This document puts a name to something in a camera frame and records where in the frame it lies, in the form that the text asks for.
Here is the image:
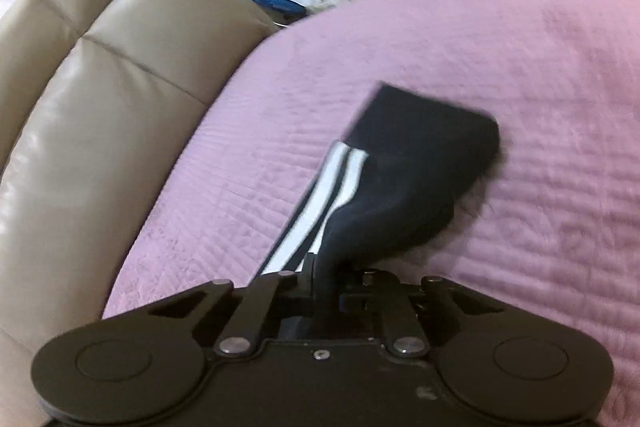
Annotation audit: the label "beige leather sofa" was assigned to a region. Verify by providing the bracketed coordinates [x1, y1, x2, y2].
[0, 0, 281, 427]

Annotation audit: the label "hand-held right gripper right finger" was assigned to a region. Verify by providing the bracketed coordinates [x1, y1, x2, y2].
[340, 269, 507, 356]

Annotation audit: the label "pink quilted blanket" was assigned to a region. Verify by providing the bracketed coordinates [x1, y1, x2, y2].
[102, 0, 640, 427]

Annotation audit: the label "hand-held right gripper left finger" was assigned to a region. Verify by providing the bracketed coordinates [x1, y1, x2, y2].
[150, 254, 321, 356]

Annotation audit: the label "navy pants with white stripes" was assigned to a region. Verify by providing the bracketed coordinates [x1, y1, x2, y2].
[260, 81, 501, 308]

